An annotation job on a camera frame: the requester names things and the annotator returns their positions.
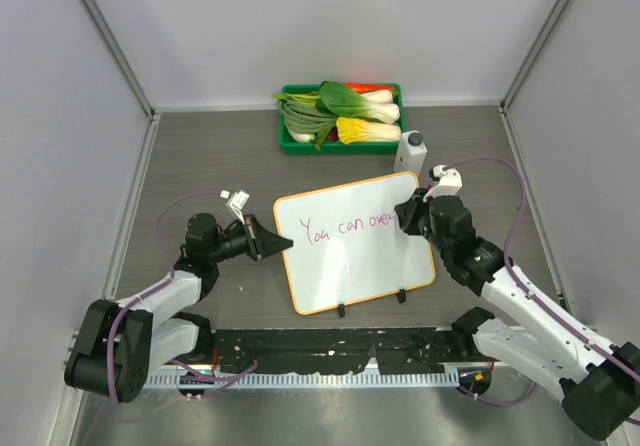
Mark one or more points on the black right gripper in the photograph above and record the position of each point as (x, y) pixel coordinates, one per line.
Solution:
(406, 212)

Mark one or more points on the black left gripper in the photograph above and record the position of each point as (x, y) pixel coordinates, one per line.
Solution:
(260, 242)

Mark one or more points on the orange-framed whiteboard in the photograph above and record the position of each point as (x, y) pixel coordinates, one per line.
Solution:
(348, 245)

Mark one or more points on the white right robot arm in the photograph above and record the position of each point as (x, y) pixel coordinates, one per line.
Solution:
(595, 380)

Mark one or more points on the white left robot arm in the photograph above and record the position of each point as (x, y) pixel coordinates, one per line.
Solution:
(120, 343)

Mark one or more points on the white plastic bottle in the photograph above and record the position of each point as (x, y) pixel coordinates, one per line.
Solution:
(411, 153)

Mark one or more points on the yellow-leaf cabbage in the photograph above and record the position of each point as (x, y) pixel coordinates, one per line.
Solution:
(355, 130)

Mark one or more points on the white radish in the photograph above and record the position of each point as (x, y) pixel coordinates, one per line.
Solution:
(302, 137)

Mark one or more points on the green bok choy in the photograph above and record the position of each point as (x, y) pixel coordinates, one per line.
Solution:
(342, 101)

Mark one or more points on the orange carrot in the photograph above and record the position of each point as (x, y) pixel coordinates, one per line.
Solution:
(370, 87)

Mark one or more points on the green long beans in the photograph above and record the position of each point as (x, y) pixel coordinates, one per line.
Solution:
(301, 114)

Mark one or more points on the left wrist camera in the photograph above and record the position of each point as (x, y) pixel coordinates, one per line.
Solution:
(235, 202)

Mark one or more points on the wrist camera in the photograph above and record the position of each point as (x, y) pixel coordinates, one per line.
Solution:
(446, 181)
(235, 202)

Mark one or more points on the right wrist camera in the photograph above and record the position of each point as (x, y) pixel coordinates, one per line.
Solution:
(446, 181)

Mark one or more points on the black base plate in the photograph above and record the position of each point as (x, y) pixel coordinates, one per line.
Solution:
(407, 350)

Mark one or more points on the white slotted cable duct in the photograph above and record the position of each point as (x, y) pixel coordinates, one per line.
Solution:
(176, 378)

